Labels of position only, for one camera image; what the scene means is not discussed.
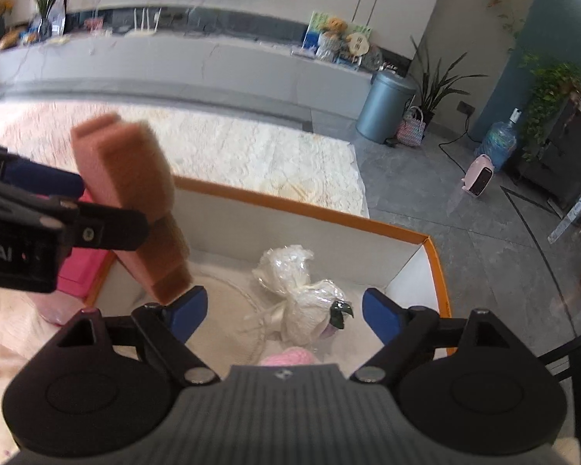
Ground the brown bear-shaped sponge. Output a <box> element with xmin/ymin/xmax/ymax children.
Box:
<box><xmin>71</xmin><ymin>112</ymin><xmax>192</xmax><ymax>305</ymax></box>

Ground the white paper flower bouquet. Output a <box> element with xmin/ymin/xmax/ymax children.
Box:
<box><xmin>243</xmin><ymin>245</ymin><xmax>354</xmax><ymax>348</ymax></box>

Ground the pink Wonderlab box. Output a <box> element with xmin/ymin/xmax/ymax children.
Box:
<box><xmin>34</xmin><ymin>188</ymin><xmax>117</xmax><ymax>297</ymax></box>

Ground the pink plush item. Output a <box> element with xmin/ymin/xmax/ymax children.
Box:
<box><xmin>259</xmin><ymin>346</ymin><xmax>319</xmax><ymax>366</ymax></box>

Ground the orange cardboard box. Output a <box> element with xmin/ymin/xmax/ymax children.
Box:
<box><xmin>87</xmin><ymin>179</ymin><xmax>450</xmax><ymax>374</ymax></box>

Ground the small pink heater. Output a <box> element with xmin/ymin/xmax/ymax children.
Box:
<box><xmin>462</xmin><ymin>154</ymin><xmax>494</xmax><ymax>197</ymax></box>

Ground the white wifi router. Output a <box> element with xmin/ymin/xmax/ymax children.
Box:
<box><xmin>125</xmin><ymin>7</ymin><xmax>162</xmax><ymax>38</ymax></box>

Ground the lace tablecloth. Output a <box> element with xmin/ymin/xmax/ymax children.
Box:
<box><xmin>0</xmin><ymin>101</ymin><xmax>368</xmax><ymax>464</ymax></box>

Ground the blue water jug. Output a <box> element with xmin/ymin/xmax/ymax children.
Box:
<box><xmin>476</xmin><ymin>108</ymin><xmax>522</xmax><ymax>172</ymax></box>

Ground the woven pink basket bag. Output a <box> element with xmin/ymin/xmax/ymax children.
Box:
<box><xmin>395</xmin><ymin>106</ymin><xmax>426</xmax><ymax>148</ymax></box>

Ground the blue metal trash bin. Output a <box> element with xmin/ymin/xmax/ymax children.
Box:
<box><xmin>356</xmin><ymin>69</ymin><xmax>418</xmax><ymax>144</ymax></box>

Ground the potted green floor plant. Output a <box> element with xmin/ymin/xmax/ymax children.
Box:
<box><xmin>407</xmin><ymin>38</ymin><xmax>487</xmax><ymax>125</ymax></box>

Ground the teddy bear on console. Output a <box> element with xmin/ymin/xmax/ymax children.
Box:
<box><xmin>318</xmin><ymin>17</ymin><xmax>347</xmax><ymax>56</ymax></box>

